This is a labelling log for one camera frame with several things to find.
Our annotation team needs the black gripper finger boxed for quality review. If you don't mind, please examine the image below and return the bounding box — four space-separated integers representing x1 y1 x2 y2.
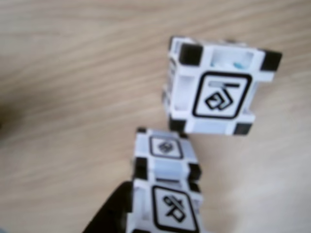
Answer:
82 181 134 233

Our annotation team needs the white cube crossed symbol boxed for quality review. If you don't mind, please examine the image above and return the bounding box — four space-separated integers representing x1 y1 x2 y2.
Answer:
125 178 205 233

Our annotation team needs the white cube diamond symbol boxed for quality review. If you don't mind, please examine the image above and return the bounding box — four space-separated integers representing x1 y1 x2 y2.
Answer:
161 35 283 136

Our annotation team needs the white cube lightning symbol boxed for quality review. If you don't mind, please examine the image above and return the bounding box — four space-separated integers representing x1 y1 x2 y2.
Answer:
132 127 203 182

